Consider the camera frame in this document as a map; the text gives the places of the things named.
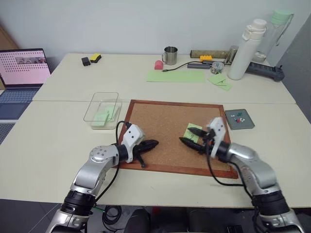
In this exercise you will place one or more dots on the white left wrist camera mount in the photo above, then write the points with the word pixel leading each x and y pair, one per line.
pixel 132 136

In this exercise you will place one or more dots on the yellow toy brick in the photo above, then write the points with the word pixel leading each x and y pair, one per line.
pixel 206 57

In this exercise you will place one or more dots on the steel cylinder cup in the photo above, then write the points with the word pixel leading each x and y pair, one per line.
pixel 231 54

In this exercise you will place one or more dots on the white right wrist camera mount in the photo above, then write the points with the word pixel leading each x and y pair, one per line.
pixel 218 131

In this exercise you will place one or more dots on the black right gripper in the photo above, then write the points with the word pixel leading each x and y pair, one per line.
pixel 209 143

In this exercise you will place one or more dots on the small black box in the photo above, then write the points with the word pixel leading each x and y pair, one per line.
pixel 86 61

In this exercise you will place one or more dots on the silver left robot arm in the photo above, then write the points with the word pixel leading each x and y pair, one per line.
pixel 97 167

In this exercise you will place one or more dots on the stainless steel mug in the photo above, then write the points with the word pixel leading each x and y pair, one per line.
pixel 170 55

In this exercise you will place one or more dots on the clear plastic box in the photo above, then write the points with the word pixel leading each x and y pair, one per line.
pixel 97 114

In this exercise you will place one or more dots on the clear jar of pushpins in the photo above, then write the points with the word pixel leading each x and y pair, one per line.
pixel 217 68

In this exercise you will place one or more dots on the clear bottle green lid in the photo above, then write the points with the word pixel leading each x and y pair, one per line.
pixel 274 38

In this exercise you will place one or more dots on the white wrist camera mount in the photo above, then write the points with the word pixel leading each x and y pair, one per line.
pixel 132 136
pixel 218 131

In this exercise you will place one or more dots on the yellow black eraser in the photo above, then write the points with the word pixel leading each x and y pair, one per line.
pixel 95 58

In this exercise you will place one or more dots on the white water bottle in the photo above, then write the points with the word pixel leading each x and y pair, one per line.
pixel 243 53

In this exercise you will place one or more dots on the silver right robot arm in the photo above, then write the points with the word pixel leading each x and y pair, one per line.
pixel 257 170

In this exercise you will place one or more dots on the long olive bar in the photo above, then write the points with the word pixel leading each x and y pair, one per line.
pixel 209 53

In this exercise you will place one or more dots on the green square note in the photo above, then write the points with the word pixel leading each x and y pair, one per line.
pixel 216 79
pixel 226 86

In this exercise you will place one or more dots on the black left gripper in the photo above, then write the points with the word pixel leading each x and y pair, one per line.
pixel 139 149

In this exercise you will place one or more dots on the green note stack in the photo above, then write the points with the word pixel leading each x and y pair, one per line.
pixel 102 115

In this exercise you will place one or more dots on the grey usb hub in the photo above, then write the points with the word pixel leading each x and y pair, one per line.
pixel 196 65

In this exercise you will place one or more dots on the open laptop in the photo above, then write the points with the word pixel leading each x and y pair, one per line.
pixel 22 68

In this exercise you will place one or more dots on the pink eraser block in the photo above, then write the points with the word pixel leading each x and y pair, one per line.
pixel 159 65

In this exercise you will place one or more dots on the black power strip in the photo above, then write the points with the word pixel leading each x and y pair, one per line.
pixel 264 70

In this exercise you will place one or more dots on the grey square tray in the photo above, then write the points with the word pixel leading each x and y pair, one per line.
pixel 243 125

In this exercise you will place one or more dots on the long green paper sheet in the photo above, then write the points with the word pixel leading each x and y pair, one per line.
pixel 175 76

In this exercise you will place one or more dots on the green sticky note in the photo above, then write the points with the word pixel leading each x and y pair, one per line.
pixel 188 135

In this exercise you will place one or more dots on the dark rounded shape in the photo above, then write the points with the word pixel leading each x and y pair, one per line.
pixel 139 221
pixel 201 221

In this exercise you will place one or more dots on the wood-framed cork board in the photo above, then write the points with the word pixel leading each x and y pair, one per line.
pixel 165 121

